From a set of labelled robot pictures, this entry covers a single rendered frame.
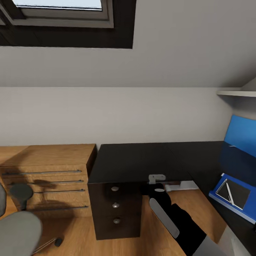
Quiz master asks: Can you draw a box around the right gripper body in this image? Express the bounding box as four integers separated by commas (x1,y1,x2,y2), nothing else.
141,183,163,196

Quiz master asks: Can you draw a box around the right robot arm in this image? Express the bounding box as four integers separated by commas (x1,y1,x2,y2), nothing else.
139,174,227,256

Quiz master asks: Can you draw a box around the swivel chair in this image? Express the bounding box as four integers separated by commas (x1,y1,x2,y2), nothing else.
0,182,63,256

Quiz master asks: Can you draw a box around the folder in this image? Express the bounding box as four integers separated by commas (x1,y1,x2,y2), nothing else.
208,173,256,224

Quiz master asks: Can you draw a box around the notebook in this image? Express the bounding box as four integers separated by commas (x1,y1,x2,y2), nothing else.
216,179,251,210

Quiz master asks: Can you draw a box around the pen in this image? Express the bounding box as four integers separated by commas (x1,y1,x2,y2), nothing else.
226,184,234,206

